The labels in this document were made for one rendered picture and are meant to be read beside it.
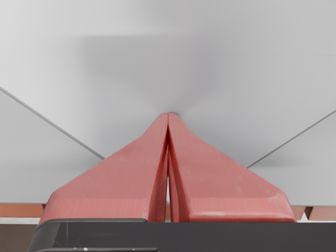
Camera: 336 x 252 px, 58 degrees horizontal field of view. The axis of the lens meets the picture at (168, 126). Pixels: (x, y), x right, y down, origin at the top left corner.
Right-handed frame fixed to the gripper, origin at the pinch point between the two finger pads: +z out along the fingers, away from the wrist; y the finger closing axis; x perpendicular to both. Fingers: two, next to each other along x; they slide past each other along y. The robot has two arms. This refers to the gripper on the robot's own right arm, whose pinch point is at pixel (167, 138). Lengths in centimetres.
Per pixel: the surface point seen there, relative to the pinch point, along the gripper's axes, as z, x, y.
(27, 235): 85, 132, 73
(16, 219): 18.4, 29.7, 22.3
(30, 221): 18.4, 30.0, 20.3
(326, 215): 3.7, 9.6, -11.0
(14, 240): 85, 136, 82
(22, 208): 4.0, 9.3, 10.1
